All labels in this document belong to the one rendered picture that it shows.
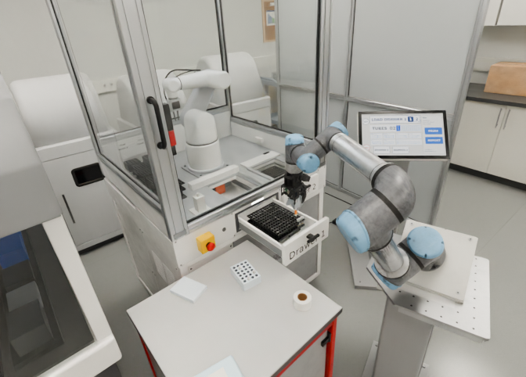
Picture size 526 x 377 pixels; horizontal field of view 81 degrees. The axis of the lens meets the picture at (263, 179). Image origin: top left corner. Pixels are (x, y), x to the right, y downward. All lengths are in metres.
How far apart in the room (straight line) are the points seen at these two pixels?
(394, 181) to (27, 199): 0.88
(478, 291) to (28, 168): 1.53
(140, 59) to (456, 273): 1.38
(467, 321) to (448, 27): 1.94
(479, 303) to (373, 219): 0.75
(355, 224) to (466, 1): 2.05
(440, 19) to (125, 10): 2.14
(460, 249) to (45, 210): 1.40
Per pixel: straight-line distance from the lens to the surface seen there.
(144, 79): 1.14
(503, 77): 4.21
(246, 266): 1.41
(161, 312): 1.38
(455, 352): 2.31
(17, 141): 0.85
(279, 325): 1.25
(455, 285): 1.46
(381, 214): 0.85
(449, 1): 2.70
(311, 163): 1.13
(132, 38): 1.12
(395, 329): 1.67
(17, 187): 0.85
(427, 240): 1.25
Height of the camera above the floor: 1.76
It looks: 28 degrees down
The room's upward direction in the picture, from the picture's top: 4 degrees counter-clockwise
